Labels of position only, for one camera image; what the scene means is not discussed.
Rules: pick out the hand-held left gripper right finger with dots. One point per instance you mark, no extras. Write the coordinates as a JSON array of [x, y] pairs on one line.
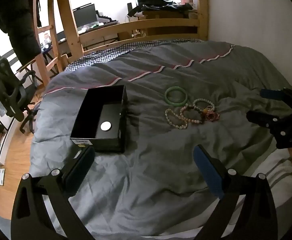
[[208, 172]]

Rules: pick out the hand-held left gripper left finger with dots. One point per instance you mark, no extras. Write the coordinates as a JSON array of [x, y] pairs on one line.
[[80, 170]]

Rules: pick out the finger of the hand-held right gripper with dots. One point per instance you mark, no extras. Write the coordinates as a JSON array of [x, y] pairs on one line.
[[261, 120], [271, 93]]

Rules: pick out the black box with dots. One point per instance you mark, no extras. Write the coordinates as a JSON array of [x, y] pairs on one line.
[[83, 120]]

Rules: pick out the green jade bangle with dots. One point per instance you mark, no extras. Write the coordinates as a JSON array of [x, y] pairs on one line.
[[166, 95]]

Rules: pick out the white striped bed sheet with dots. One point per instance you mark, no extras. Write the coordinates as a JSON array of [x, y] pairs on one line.
[[281, 180]]

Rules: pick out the grey blanket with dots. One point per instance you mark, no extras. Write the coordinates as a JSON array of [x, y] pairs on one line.
[[161, 167]]

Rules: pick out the white round disc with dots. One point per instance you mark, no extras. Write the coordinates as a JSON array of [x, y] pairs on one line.
[[105, 126]]

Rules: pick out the black office chair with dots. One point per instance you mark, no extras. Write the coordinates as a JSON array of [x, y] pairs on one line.
[[8, 87]]

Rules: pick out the wooden ladder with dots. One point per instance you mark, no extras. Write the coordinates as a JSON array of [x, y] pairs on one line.
[[42, 65]]

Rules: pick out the checked bed sheet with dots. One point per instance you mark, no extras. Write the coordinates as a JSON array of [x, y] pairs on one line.
[[98, 57]]

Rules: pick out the black bag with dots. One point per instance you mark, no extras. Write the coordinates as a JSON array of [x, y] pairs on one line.
[[158, 2]]

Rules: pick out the dark desk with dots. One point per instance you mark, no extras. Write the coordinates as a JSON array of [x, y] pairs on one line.
[[98, 26]]

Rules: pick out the black computer monitor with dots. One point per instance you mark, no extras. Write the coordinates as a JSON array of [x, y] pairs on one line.
[[84, 16]]

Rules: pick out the black hanging jacket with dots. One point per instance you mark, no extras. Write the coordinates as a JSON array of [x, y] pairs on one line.
[[18, 17]]

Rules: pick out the small black speaker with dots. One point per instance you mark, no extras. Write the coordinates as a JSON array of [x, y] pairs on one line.
[[129, 7]]

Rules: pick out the wooden bed frame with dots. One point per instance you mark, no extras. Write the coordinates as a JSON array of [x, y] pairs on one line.
[[146, 25]]

